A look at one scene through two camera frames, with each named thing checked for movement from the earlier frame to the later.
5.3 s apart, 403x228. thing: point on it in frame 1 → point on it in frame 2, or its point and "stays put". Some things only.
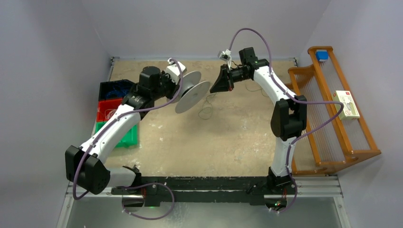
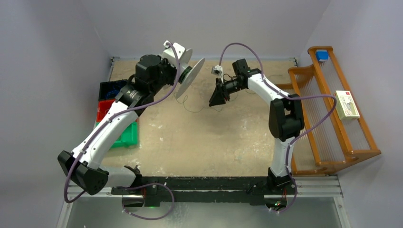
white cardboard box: (349, 111) stays put
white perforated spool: (194, 91) → (185, 86)
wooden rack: (335, 133) stays put
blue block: (322, 55) stays put
